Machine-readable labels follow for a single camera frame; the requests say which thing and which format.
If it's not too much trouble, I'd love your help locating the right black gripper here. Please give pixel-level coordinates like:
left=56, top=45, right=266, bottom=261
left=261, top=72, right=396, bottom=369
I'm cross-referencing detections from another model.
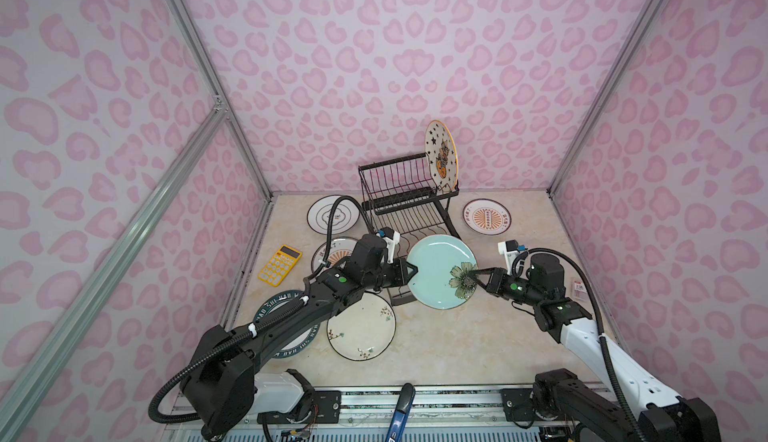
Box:
left=467, top=268, right=545, bottom=308

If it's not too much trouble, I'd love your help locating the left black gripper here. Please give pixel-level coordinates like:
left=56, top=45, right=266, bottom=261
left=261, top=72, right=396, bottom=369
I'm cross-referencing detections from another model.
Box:
left=364, top=257, right=420, bottom=292

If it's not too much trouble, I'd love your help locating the light green flower plate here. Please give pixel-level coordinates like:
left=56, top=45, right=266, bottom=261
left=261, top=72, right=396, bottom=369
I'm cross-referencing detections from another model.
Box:
left=407, top=234, right=477, bottom=310

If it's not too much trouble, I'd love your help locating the star pattern cartoon plate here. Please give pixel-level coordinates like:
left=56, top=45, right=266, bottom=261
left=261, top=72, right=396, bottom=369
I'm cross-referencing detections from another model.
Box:
left=424, top=120, right=458, bottom=193

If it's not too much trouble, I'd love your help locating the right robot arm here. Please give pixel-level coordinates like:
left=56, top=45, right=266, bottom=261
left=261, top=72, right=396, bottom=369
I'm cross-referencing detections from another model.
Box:
left=468, top=248, right=722, bottom=441

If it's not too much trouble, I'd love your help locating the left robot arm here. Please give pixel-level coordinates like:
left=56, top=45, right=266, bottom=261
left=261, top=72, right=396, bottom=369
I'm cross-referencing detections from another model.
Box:
left=152, top=228, right=418, bottom=441

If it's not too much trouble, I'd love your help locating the right orange sunburst plate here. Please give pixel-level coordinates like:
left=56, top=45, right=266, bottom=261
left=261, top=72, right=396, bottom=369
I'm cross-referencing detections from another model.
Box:
left=462, top=198, right=512, bottom=236

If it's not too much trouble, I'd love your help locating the orange sunburst plate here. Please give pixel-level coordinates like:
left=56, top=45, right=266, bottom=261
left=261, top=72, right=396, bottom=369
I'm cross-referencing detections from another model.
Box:
left=462, top=198, right=512, bottom=236
left=311, top=237, right=357, bottom=272

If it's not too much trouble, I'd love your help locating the left orange sunburst plate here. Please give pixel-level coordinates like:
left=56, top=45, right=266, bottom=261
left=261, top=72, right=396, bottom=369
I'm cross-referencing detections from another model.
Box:
left=311, top=237, right=357, bottom=272

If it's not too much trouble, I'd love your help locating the cream floral plate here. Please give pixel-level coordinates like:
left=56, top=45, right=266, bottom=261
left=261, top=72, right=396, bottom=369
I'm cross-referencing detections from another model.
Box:
left=326, top=292, right=397, bottom=362

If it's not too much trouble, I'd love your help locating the yellow calculator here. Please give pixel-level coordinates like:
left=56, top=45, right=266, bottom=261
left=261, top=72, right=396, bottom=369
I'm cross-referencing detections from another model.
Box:
left=257, top=245, right=302, bottom=287

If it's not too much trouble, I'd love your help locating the white plate dark green rim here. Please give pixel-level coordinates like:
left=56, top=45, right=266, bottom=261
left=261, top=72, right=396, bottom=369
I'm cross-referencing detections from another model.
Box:
left=254, top=290, right=320, bottom=359

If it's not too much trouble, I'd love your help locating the black wire dish rack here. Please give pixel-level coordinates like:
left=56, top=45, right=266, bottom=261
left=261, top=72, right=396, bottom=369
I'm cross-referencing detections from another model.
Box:
left=358, top=152, right=480, bottom=307

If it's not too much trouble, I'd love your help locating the white plate brown ring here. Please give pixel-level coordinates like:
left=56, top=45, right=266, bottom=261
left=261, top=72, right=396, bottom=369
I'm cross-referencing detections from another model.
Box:
left=306, top=194, right=362, bottom=235

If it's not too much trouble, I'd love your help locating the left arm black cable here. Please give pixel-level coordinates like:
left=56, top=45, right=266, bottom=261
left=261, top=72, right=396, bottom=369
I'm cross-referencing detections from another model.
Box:
left=311, top=194, right=376, bottom=275

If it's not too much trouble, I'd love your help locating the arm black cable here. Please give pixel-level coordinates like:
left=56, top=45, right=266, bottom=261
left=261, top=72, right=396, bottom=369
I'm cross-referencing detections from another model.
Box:
left=511, top=247, right=649, bottom=442
left=311, top=194, right=376, bottom=275

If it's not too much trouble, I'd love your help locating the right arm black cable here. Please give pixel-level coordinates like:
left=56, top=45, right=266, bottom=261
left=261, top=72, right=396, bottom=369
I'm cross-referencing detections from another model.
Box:
left=511, top=247, right=649, bottom=442

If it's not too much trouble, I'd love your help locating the aluminium mounting rail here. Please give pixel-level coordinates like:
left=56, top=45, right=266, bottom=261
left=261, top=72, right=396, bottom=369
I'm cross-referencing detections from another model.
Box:
left=173, top=381, right=691, bottom=442

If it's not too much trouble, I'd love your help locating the blue handled tool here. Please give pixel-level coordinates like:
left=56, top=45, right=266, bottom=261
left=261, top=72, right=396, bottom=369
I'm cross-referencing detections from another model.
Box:
left=385, top=383, right=416, bottom=442

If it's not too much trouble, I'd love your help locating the aluminium frame bar right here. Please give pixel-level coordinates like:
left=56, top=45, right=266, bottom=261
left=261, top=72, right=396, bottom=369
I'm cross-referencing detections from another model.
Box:
left=547, top=0, right=667, bottom=198

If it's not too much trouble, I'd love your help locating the aluminium frame bars left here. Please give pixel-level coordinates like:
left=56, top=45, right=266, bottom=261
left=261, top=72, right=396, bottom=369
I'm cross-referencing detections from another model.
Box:
left=1, top=0, right=265, bottom=441

